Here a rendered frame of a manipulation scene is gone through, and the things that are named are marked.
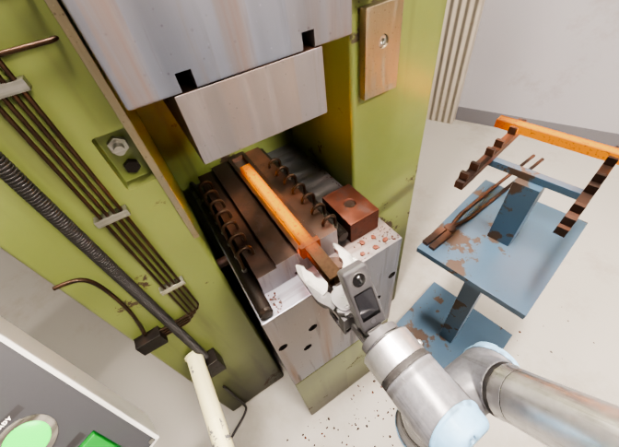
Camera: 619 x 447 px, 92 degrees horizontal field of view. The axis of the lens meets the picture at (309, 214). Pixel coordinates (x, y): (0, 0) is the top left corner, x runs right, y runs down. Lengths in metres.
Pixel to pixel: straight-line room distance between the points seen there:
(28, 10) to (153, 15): 0.18
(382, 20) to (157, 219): 0.56
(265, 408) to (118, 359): 0.82
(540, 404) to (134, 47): 0.65
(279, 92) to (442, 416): 0.47
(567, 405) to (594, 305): 1.50
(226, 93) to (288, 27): 0.11
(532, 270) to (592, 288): 1.10
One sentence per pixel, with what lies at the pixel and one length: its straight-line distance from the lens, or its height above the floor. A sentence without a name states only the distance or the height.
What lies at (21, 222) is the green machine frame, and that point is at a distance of 0.63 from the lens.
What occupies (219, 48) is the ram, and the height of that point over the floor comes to 1.40.
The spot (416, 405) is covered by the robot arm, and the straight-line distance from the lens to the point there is 0.50.
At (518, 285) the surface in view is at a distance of 0.96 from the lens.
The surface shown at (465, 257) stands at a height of 0.76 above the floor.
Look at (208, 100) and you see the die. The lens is 0.40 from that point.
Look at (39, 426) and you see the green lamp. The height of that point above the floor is 1.09.
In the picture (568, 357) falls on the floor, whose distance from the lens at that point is 1.84.
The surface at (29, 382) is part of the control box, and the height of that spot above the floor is 1.13.
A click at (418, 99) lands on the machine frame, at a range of 0.87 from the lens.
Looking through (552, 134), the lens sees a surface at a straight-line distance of 0.98.
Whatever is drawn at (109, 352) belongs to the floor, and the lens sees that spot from 2.02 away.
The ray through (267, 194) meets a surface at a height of 1.01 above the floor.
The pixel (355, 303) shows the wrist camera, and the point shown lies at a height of 1.05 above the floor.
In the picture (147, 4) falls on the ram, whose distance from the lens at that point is 0.37.
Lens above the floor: 1.50
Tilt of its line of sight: 46 degrees down
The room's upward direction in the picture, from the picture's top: 10 degrees counter-clockwise
